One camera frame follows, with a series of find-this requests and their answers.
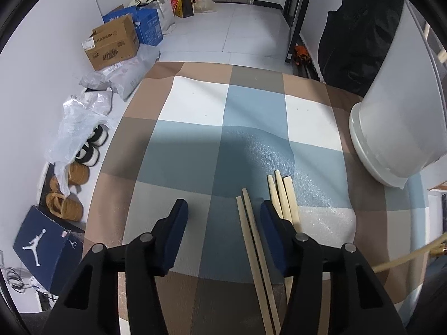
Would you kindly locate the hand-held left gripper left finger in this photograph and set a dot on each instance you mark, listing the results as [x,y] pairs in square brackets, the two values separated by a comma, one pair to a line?
[174,230]

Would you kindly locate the black backpack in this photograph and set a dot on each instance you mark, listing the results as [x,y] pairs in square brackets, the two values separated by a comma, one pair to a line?
[356,35]

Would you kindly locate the grey courier bag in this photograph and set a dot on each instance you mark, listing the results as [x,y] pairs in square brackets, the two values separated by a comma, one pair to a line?
[129,69]

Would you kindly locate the navy shoebox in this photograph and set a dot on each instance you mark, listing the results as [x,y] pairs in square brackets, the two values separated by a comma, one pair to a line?
[45,247]

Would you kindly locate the orange black item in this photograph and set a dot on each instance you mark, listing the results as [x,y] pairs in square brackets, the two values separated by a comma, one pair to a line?
[301,55]

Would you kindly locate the brown cardboard box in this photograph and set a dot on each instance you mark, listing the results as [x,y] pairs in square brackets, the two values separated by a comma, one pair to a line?
[111,45]

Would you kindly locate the translucent plastic bag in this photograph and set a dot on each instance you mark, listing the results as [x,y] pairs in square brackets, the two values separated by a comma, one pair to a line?
[205,3]

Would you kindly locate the checked table mat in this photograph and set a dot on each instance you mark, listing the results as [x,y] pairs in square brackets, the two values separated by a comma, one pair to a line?
[209,146]

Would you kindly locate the tan sandal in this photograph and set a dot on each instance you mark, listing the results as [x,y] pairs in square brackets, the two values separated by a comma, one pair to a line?
[77,174]
[64,206]

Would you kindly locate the white utensil holder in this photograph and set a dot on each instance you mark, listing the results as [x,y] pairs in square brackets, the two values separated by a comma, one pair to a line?
[401,111]

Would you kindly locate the red yellow paper bag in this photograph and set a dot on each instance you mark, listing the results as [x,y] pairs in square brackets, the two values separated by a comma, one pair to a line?
[183,5]

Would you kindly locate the crumpled clear plastic bags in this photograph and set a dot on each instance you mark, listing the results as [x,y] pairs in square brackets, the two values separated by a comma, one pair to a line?
[75,125]

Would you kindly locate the blue cardboard box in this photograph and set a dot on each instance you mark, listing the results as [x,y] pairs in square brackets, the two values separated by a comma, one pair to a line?
[150,24]

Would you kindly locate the white woven sack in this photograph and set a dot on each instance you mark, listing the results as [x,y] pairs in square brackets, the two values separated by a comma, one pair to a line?
[167,14]

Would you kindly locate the black framed glass door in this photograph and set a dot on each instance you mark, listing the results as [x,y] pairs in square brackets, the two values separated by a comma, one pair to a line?
[297,14]

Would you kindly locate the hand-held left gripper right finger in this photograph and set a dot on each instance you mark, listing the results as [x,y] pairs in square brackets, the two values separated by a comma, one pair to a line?
[272,230]

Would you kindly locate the black white shoe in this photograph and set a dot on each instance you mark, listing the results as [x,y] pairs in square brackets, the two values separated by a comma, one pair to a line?
[97,136]
[87,155]

